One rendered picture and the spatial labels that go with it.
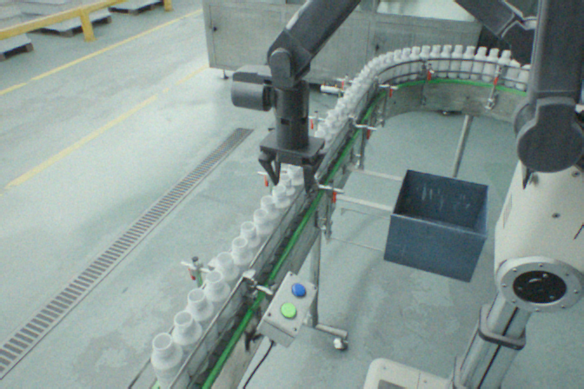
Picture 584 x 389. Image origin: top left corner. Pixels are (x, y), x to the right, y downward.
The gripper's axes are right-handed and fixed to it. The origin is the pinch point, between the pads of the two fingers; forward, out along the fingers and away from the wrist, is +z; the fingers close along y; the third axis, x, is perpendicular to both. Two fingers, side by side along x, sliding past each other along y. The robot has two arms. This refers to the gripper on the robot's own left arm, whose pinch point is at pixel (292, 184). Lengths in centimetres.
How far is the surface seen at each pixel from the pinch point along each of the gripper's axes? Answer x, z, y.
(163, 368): -28.5, 27.6, -14.5
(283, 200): 26.6, 26.2, -13.7
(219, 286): -8.9, 24.6, -13.5
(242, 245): 5.3, 25.6, -15.6
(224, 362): -16.4, 40.8, -9.9
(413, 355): 72, 140, 34
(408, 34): 350, 65, -28
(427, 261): 56, 62, 28
